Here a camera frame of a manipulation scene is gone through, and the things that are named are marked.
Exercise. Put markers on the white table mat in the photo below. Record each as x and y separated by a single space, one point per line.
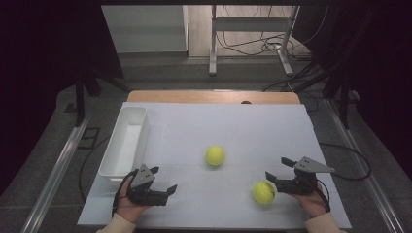
207 129

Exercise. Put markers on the black stand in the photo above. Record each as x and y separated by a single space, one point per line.
344 97
79 97

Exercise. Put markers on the wooden table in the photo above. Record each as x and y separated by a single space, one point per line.
210 96

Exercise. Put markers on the small black round object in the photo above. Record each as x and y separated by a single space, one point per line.
246 102

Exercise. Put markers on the dark curtain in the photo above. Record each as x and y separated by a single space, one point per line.
379 64
39 64

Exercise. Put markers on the white metal stand frame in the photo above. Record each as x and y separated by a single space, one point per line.
249 24

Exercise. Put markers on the person's left hand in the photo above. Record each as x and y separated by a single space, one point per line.
128 207

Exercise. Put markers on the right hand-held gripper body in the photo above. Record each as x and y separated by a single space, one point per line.
299 181

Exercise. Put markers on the white cabinet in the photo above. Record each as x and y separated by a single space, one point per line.
145 29

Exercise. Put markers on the white plastic bin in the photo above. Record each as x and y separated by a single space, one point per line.
124 145

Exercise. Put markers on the person's right hand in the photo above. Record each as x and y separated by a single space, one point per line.
311 202

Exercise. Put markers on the metal floor rail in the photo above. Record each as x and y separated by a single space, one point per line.
366 174
55 178

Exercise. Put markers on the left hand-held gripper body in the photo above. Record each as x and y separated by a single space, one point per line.
147 196

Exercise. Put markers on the yellow tennis ball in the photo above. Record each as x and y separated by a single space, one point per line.
263 193
215 155

